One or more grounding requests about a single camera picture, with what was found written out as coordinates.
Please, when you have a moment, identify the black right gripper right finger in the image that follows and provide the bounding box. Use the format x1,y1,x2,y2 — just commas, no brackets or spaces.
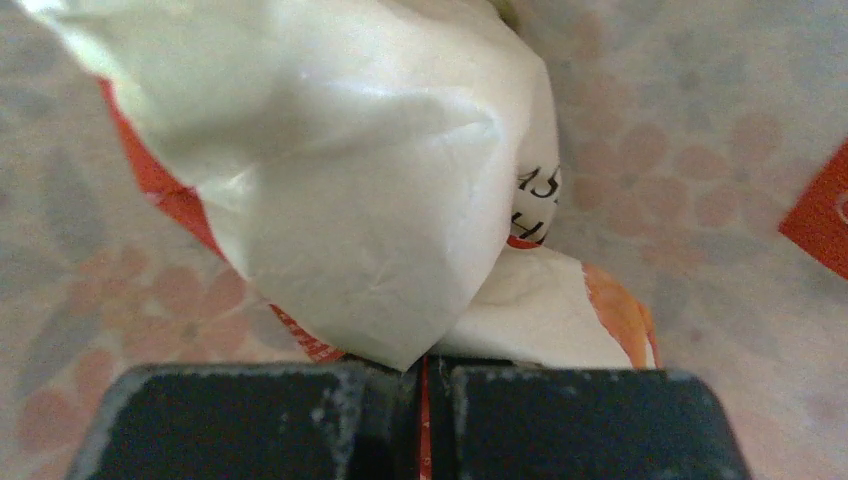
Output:
424,357,751,479

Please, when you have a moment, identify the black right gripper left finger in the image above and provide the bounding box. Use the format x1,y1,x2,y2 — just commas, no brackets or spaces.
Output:
67,360,419,479

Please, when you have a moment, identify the red orange chip bag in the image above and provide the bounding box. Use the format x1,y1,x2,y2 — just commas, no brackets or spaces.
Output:
1,1,656,479

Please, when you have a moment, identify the beige floral tote bag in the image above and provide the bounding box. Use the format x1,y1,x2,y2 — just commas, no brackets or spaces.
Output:
1,1,847,479

